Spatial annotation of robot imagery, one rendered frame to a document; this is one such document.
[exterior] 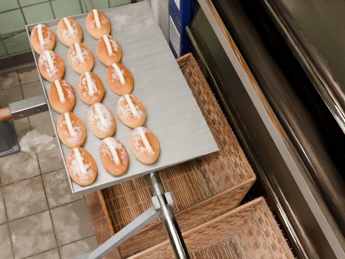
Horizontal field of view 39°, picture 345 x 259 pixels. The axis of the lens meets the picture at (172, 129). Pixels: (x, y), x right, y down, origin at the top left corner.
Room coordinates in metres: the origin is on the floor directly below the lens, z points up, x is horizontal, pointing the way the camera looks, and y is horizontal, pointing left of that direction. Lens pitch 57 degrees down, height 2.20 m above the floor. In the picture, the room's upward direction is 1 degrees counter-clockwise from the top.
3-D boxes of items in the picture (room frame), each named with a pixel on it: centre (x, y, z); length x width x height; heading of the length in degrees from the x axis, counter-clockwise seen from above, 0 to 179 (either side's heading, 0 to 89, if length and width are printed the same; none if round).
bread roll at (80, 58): (0.87, 0.24, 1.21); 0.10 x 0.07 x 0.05; 21
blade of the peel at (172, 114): (0.79, 0.15, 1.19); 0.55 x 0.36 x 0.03; 20
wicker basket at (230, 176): (0.86, 0.06, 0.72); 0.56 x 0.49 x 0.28; 20
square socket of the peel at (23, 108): (0.72, 0.36, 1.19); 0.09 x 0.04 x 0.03; 110
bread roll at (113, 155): (0.57, 0.14, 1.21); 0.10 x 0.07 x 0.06; 22
